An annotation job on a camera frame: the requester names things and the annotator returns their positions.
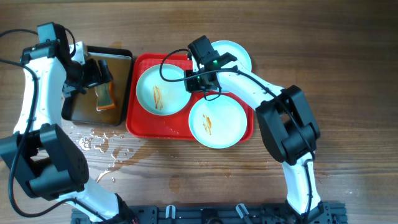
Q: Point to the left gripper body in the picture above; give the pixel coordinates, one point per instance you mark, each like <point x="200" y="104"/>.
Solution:
<point x="84" y="74"/>

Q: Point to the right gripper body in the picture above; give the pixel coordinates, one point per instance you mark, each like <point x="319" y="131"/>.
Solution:
<point x="199" y="84"/>

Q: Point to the orange green sponge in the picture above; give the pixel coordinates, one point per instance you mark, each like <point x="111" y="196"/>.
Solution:
<point x="105" y="99"/>

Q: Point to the white plate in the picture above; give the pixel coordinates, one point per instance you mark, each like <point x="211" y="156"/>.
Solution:
<point x="217" y="124"/>
<point x="158" y="96"/>
<point x="227" y="46"/>

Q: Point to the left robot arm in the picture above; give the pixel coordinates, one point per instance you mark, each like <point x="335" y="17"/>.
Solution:
<point x="41" y="157"/>

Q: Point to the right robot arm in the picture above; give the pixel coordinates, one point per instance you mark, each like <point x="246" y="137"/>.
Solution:
<point x="287" y="125"/>

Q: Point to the black water tray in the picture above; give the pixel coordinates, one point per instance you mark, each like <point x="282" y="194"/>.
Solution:
<point x="82" y="108"/>

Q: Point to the red plastic tray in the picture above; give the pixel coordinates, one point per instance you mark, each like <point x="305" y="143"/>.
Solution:
<point x="143" y="124"/>

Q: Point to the white plate top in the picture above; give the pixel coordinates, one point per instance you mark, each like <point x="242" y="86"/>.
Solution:
<point x="227" y="46"/>

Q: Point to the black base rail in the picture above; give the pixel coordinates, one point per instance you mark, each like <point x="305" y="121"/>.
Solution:
<point x="325" y="212"/>

